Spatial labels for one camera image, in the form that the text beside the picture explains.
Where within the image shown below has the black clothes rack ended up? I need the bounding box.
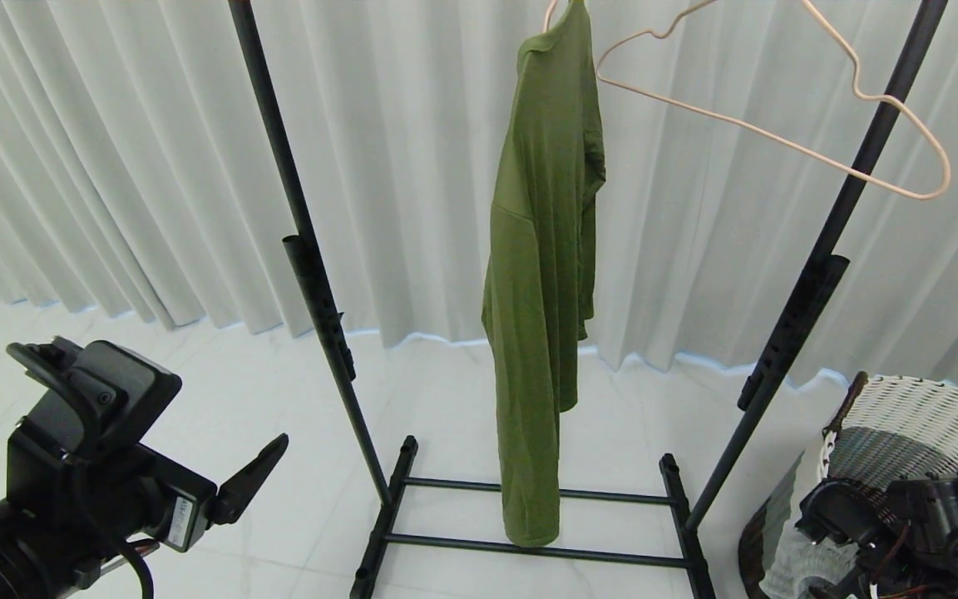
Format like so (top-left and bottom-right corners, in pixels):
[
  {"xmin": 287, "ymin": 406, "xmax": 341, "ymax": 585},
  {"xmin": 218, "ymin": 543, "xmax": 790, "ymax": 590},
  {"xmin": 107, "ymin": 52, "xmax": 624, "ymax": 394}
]
[{"xmin": 228, "ymin": 0, "xmax": 950, "ymax": 599}]

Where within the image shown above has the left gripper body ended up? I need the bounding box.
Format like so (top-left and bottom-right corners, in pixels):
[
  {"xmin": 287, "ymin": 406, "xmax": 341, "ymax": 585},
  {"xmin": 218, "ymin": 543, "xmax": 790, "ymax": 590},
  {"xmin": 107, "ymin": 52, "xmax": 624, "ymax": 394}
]
[{"xmin": 30, "ymin": 448, "xmax": 219, "ymax": 585}]

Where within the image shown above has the white laundry basket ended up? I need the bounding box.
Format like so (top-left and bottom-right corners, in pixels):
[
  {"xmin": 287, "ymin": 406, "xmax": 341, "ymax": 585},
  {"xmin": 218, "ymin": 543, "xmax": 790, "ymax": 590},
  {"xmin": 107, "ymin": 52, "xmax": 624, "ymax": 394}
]
[{"xmin": 737, "ymin": 372, "xmax": 958, "ymax": 599}]

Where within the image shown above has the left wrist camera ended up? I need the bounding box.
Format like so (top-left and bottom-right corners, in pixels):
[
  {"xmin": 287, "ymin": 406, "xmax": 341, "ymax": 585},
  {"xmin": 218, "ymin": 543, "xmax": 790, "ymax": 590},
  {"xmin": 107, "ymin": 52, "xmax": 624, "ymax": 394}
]
[{"xmin": 7, "ymin": 337, "xmax": 183, "ymax": 500}]

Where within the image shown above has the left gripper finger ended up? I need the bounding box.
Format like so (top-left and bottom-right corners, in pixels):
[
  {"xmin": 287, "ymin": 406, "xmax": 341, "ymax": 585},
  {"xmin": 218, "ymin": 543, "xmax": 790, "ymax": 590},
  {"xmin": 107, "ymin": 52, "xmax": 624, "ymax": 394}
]
[{"xmin": 211, "ymin": 433, "xmax": 290, "ymax": 527}]

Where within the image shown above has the green printed shirt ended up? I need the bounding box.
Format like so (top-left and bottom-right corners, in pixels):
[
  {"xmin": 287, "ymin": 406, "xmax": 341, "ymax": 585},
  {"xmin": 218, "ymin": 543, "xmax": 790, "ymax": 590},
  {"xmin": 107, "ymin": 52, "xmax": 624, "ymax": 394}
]
[{"xmin": 481, "ymin": 0, "xmax": 608, "ymax": 549}]

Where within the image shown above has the white curtain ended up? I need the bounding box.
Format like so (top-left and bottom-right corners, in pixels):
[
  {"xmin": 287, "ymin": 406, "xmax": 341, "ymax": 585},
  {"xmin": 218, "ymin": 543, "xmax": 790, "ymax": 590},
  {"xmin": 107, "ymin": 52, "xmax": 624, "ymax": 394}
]
[{"xmin": 0, "ymin": 0, "xmax": 958, "ymax": 394}]

